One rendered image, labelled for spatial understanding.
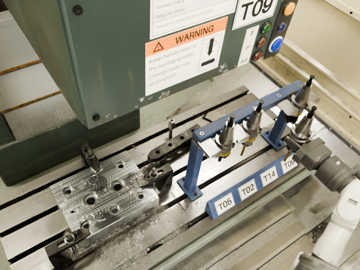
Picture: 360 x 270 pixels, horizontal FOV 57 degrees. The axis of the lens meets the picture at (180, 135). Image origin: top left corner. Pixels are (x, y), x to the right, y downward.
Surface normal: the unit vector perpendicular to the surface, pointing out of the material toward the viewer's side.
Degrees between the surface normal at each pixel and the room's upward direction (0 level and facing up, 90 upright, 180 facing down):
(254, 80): 24
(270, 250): 7
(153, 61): 90
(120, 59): 90
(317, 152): 0
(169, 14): 90
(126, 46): 90
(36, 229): 0
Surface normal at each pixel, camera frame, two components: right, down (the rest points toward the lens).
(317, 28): -0.83, 0.40
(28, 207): 0.07, -0.63
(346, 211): -0.49, -0.21
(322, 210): -0.26, -0.41
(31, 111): 0.55, 0.68
